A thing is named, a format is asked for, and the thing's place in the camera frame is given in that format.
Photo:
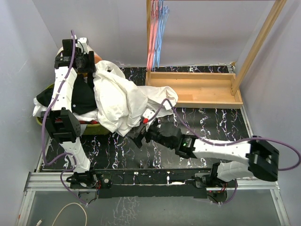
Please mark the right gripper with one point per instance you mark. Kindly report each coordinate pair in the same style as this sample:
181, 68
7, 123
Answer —
138, 138

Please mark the green laundry basket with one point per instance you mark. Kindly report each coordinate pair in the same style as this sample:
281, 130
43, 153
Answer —
94, 129

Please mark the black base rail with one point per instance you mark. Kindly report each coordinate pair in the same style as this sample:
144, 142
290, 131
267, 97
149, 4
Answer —
113, 183

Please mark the aluminium frame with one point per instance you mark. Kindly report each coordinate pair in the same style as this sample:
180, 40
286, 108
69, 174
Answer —
253, 203

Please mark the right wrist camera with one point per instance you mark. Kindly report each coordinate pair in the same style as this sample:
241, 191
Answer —
147, 115

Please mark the pink hangers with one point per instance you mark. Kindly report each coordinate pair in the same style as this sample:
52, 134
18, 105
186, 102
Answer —
152, 23

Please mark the black garment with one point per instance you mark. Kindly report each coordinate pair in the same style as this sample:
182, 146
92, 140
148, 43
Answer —
82, 101

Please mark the white shirt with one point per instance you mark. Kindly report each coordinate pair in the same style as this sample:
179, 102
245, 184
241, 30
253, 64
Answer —
121, 103

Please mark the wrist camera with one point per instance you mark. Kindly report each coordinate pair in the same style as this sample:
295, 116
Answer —
81, 46
147, 115

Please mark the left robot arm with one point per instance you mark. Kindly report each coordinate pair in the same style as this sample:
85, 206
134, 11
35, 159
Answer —
59, 121

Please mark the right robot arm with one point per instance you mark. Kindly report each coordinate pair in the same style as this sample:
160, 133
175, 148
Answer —
255, 158

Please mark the wooden clothes rack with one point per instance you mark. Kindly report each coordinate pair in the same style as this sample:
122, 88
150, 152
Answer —
214, 90

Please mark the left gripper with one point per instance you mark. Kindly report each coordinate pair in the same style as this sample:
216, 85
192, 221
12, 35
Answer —
90, 58

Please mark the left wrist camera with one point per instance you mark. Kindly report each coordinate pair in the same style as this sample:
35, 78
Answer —
81, 46

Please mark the white clothes in basket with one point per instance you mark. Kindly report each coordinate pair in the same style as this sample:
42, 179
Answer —
87, 118

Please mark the blue hangers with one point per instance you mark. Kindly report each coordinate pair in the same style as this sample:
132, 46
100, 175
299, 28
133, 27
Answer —
163, 13

